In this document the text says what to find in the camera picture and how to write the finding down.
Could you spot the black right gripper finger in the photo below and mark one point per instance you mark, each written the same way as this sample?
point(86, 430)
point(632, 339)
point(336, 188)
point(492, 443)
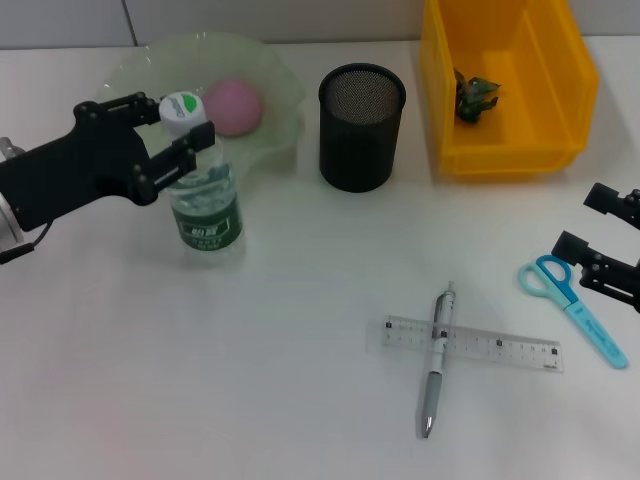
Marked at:
point(600, 196)
point(570, 247)

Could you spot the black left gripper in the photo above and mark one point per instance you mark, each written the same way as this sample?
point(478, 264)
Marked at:
point(75, 170)

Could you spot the pink peach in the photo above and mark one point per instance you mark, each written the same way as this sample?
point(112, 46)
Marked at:
point(235, 110)

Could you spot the light blue scissors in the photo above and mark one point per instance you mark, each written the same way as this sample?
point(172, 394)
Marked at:
point(592, 327)

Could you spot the clear green label water bottle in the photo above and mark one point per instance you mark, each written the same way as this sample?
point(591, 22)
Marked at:
point(207, 220)

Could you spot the clear plastic ruler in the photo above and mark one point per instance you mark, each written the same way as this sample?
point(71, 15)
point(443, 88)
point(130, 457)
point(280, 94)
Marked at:
point(500, 345)

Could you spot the green plastic wrapper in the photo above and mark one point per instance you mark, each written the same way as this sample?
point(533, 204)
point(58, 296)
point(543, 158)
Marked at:
point(475, 100)

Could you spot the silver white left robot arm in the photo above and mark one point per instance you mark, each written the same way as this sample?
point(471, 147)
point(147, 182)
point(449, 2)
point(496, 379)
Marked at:
point(7, 220)

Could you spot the green glass fruit plate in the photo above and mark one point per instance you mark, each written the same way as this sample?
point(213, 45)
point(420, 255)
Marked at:
point(270, 100)

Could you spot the silver grey ballpoint pen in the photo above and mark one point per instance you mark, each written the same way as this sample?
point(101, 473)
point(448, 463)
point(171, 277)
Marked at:
point(434, 390)

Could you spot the black mesh pen holder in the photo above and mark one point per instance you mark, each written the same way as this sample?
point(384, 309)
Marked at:
point(360, 140)

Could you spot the yellow plastic bin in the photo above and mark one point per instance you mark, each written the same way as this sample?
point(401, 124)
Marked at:
point(500, 150)

